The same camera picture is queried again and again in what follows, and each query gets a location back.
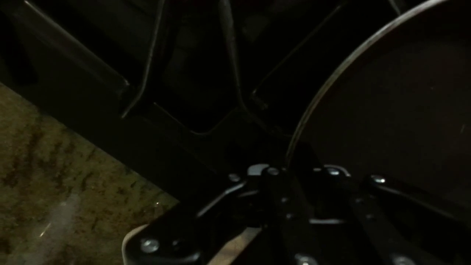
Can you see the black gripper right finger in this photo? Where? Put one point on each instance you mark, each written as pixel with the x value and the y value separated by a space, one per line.
pixel 404 226

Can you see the black pan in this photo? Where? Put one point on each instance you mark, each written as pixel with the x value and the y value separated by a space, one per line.
pixel 401 104

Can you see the right cast iron grate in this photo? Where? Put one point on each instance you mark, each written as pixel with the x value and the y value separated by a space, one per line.
pixel 195 59

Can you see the black gas stove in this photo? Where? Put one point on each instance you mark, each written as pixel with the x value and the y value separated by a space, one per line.
pixel 183 161

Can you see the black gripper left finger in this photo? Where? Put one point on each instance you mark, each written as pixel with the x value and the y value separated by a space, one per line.
pixel 267 204

